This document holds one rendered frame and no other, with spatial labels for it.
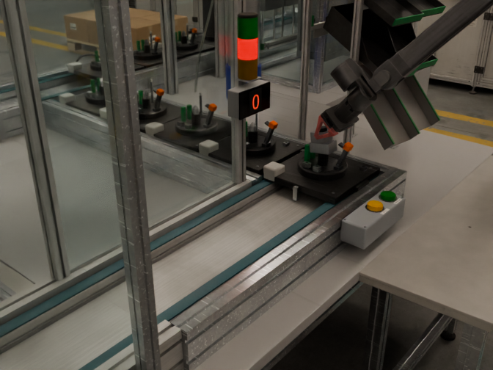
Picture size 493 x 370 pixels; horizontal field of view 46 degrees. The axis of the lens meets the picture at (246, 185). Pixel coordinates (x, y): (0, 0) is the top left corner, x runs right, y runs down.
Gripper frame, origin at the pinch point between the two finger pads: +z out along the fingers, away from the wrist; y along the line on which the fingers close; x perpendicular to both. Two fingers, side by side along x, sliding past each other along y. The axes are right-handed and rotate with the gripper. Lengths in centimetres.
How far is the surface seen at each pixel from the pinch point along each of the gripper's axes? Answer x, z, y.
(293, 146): -4.5, 18.2, -8.5
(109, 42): -11, -47, 85
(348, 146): 7.5, -5.1, 0.9
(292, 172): 3.8, 11.2, 7.0
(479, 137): 32, 112, -300
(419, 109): 7.7, -1.5, -47.4
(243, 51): -24.0, -12.3, 21.7
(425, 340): 77, 53, -45
